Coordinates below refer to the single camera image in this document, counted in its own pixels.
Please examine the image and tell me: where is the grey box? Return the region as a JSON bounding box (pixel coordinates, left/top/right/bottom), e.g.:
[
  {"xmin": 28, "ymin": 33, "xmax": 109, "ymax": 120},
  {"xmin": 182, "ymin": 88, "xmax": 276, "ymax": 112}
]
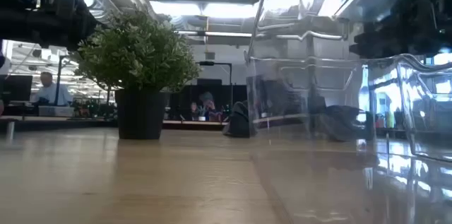
[{"xmin": 37, "ymin": 105, "xmax": 76, "ymax": 117}]

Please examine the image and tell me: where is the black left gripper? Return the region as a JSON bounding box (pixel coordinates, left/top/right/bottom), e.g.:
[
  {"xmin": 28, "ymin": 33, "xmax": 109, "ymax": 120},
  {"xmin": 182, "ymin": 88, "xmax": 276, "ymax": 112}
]
[{"xmin": 45, "ymin": 0, "xmax": 102, "ymax": 52}]

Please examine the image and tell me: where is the long ceiling light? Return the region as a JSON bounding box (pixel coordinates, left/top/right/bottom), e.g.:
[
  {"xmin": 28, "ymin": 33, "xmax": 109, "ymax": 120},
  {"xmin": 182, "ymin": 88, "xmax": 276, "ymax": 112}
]
[{"xmin": 149, "ymin": 0, "xmax": 259, "ymax": 19}]

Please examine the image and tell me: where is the clear plastic bin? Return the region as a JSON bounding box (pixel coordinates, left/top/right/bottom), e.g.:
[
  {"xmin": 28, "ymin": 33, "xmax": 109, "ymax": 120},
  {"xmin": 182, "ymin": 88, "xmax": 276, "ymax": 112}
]
[
  {"xmin": 356, "ymin": 53, "xmax": 452, "ymax": 200},
  {"xmin": 244, "ymin": 0, "xmax": 452, "ymax": 224}
]

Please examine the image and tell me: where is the dark blue knit hat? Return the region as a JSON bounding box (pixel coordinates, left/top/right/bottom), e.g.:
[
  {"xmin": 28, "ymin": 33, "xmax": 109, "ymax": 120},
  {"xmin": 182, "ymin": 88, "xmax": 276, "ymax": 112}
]
[{"xmin": 222, "ymin": 100, "xmax": 370, "ymax": 143}]

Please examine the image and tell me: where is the black computer monitor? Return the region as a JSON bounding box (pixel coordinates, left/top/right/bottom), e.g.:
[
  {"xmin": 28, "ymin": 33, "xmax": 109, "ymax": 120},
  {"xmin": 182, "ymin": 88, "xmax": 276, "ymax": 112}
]
[{"xmin": 2, "ymin": 74, "xmax": 34, "ymax": 102}]

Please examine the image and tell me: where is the green plant in black pot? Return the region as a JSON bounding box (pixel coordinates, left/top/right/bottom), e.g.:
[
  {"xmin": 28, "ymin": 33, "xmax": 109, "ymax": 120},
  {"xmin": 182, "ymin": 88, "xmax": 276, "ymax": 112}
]
[{"xmin": 75, "ymin": 8, "xmax": 201, "ymax": 141}]

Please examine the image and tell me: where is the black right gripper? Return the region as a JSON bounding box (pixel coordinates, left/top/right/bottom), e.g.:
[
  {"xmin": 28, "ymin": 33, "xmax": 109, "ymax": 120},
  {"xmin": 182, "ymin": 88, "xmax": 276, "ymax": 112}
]
[{"xmin": 349, "ymin": 0, "xmax": 437, "ymax": 59}]

